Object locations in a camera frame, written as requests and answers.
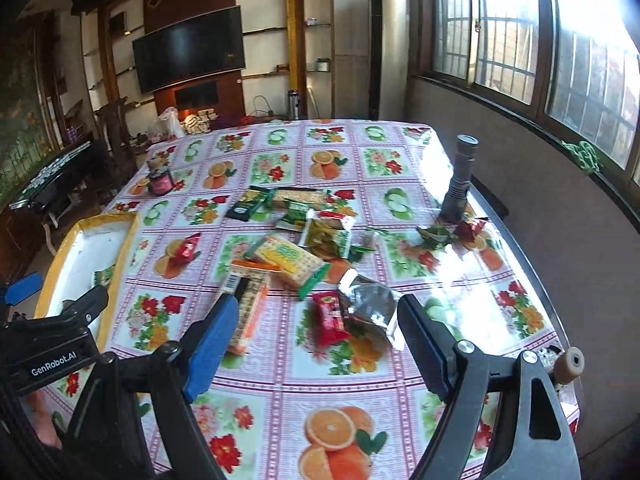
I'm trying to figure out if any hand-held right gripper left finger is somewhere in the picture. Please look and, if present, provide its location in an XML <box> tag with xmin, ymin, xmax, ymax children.
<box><xmin>62</xmin><ymin>292</ymin><xmax>241</xmax><ymax>480</ymax></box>

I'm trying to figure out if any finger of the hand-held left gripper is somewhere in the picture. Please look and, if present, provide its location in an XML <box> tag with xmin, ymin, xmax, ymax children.
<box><xmin>32</xmin><ymin>284</ymin><xmax>110</xmax><ymax>326</ymax></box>
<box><xmin>0</xmin><ymin>271</ymin><xmax>43</xmax><ymax>308</ymax></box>

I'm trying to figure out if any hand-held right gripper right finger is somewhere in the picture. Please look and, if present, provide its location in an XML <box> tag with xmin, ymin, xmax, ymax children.
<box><xmin>396</xmin><ymin>294</ymin><xmax>582</xmax><ymax>480</ymax></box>

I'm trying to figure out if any white foam box yellow tape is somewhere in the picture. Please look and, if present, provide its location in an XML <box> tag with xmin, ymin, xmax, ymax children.
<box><xmin>34</xmin><ymin>211</ymin><xmax>142</xmax><ymax>356</ymax></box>

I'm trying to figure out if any orange cracker packet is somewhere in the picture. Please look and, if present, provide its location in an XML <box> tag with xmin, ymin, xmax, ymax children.
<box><xmin>220</xmin><ymin>258</ymin><xmax>271</xmax><ymax>356</ymax></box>

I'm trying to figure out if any silver foil packet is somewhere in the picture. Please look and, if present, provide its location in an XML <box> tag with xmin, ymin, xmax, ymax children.
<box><xmin>337</xmin><ymin>269</ymin><xmax>401</xmax><ymax>351</ymax></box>

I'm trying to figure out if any yellow cracker packet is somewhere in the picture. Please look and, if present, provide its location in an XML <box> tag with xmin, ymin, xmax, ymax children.
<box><xmin>243</xmin><ymin>235</ymin><xmax>332</xmax><ymax>301</ymax></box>

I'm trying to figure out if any green pea snack packet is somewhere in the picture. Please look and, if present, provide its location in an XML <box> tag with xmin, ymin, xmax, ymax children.
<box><xmin>299</xmin><ymin>210</ymin><xmax>357</xmax><ymax>261</ymax></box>

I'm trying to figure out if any dark green cracker packet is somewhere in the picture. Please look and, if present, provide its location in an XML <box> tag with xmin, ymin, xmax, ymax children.
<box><xmin>225</xmin><ymin>186</ymin><xmax>277</xmax><ymax>223</ymax></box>

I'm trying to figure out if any person's left hand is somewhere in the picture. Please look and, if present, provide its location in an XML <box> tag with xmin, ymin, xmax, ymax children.
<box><xmin>25</xmin><ymin>392</ymin><xmax>68</xmax><ymax>450</ymax></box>

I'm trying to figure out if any fruit and flower print tablecloth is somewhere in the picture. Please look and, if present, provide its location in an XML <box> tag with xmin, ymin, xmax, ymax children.
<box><xmin>37</xmin><ymin>119</ymin><xmax>583</xmax><ymax>480</ymax></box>

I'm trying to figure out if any small red snack packet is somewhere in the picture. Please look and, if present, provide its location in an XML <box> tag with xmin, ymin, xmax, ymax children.
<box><xmin>175</xmin><ymin>232</ymin><xmax>202</xmax><ymax>263</ymax></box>

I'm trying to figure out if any green candy wrapper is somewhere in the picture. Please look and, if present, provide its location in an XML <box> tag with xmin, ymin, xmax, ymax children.
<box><xmin>416</xmin><ymin>224</ymin><xmax>457</xmax><ymax>247</ymax></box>

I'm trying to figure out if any black mahjong table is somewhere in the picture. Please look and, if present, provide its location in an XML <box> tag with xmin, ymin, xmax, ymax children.
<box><xmin>7</xmin><ymin>132</ymin><xmax>108</xmax><ymax>221</ymax></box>

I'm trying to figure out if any red candy wrapper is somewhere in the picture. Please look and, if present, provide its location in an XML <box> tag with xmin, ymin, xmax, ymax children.
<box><xmin>452</xmin><ymin>217</ymin><xmax>488</xmax><ymax>245</ymax></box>

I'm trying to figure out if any dark red jar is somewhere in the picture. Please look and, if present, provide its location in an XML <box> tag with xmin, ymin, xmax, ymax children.
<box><xmin>146</xmin><ymin>157</ymin><xmax>175</xmax><ymax>197</ymax></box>

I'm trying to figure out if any wooden knob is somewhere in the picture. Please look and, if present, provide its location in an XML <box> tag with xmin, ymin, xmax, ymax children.
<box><xmin>555</xmin><ymin>346</ymin><xmax>586</xmax><ymax>381</ymax></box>

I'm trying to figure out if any grey metal flashlight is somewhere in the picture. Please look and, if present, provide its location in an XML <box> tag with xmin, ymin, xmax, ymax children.
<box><xmin>439</xmin><ymin>134</ymin><xmax>479</xmax><ymax>223</ymax></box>

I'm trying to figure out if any beige cracker packet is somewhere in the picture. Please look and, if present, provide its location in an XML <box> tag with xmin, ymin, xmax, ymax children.
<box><xmin>272</xmin><ymin>187</ymin><xmax>328</xmax><ymax>211</ymax></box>

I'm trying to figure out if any dark wooden chair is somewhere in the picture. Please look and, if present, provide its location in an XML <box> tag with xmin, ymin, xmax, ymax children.
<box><xmin>95</xmin><ymin>97</ymin><xmax>138</xmax><ymax>176</ymax></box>

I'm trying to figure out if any white plastic bag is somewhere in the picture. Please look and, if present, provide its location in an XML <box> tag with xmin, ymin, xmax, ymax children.
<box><xmin>157</xmin><ymin>107</ymin><xmax>185</xmax><ymax>140</ymax></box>

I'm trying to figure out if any stack of beige packets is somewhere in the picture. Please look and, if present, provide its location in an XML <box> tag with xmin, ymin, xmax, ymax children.
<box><xmin>182</xmin><ymin>109</ymin><xmax>218</xmax><ymax>135</ymax></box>

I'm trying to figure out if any brown tv cabinet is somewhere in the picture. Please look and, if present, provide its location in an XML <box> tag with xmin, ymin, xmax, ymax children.
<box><xmin>154</xmin><ymin>67</ymin><xmax>246</xmax><ymax>126</ymax></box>

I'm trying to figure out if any black flat television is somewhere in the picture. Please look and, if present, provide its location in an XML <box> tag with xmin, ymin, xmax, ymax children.
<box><xmin>132</xmin><ymin>5</ymin><xmax>247</xmax><ymax>95</ymax></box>

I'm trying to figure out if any tall standing air conditioner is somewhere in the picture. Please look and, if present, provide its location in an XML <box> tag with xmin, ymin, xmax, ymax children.
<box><xmin>366</xmin><ymin>0</ymin><xmax>411</xmax><ymax>122</ymax></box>

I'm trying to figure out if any window with metal grille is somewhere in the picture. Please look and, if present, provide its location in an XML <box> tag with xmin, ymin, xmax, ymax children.
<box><xmin>417</xmin><ymin>0</ymin><xmax>640</xmax><ymax>188</ymax></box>

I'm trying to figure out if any flower wall painting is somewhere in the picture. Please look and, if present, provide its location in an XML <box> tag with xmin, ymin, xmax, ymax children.
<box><xmin>0</xmin><ymin>25</ymin><xmax>61</xmax><ymax>206</ymax></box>

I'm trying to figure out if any wall shelf unit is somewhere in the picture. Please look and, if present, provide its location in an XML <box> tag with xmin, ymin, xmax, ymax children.
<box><xmin>235</xmin><ymin>0</ymin><xmax>336</xmax><ymax>121</ymax></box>

